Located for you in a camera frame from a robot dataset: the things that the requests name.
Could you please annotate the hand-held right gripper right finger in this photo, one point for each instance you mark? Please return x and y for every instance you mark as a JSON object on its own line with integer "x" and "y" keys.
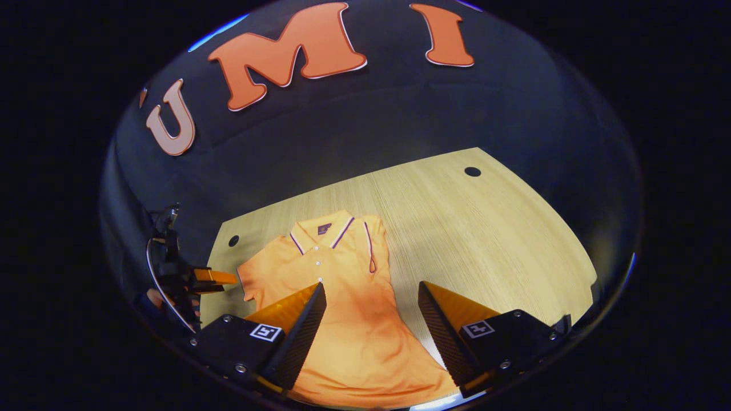
{"x": 442, "y": 337}

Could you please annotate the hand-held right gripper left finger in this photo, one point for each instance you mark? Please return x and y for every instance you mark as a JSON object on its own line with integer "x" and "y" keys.
{"x": 300, "y": 337}

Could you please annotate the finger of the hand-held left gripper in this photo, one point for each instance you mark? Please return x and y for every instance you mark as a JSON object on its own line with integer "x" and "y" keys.
{"x": 216, "y": 276}
{"x": 205, "y": 289}

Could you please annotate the orange T-shirt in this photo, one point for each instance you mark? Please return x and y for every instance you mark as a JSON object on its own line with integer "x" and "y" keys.
{"x": 354, "y": 297}

